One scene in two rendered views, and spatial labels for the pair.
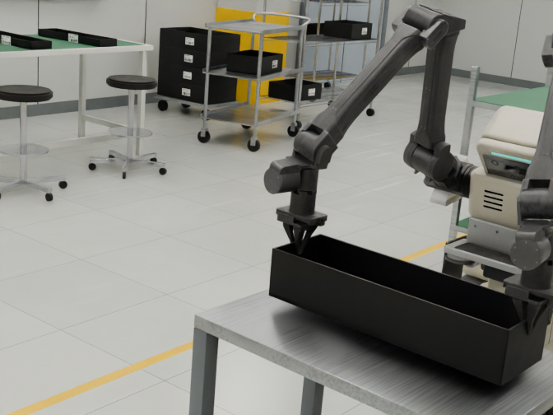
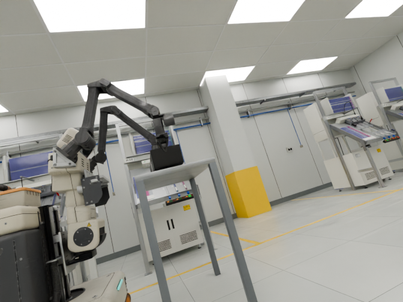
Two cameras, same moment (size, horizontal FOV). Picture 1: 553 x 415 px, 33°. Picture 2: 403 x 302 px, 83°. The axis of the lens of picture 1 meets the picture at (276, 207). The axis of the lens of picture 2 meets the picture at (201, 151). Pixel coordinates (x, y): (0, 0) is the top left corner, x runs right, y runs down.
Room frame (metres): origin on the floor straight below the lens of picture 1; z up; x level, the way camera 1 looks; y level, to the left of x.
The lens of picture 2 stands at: (2.94, 0.84, 0.60)
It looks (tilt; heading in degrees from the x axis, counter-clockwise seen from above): 11 degrees up; 214
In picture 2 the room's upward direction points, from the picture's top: 16 degrees counter-clockwise
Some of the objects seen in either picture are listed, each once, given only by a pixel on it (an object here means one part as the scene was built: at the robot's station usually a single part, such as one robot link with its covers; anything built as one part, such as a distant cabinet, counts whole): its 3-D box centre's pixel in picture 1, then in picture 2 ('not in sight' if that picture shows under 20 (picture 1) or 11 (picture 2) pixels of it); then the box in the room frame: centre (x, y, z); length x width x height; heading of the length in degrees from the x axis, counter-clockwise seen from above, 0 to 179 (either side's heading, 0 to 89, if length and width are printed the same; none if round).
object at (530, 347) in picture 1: (400, 300); (164, 165); (1.81, -0.27, 0.88); 0.57 x 0.17 x 0.11; 51
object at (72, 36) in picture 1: (76, 37); not in sight; (6.47, 1.47, 0.83); 0.62 x 0.16 x 0.06; 55
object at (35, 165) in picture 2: not in sight; (36, 166); (1.84, -2.35, 1.52); 0.51 x 0.13 x 0.27; 142
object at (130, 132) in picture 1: (133, 124); not in sight; (6.13, 1.00, 0.31); 0.53 x 0.50 x 0.62; 165
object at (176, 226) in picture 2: not in sight; (165, 204); (0.77, -1.44, 0.65); 1.01 x 0.73 x 1.29; 52
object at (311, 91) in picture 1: (295, 90); not in sight; (8.38, -0.08, 0.29); 0.40 x 0.30 x 0.14; 142
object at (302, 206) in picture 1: (302, 203); (160, 133); (1.99, -0.06, 1.02); 0.10 x 0.07 x 0.07; 51
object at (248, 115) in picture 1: (256, 78); not in sight; (7.48, 0.25, 0.50); 0.90 x 0.54 x 1.00; 156
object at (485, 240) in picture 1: (501, 271); (94, 187); (2.16, -0.56, 0.84); 0.28 x 0.16 x 0.22; 51
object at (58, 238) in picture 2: not in sight; (84, 243); (2.22, -0.69, 0.53); 0.28 x 0.27 x 0.25; 51
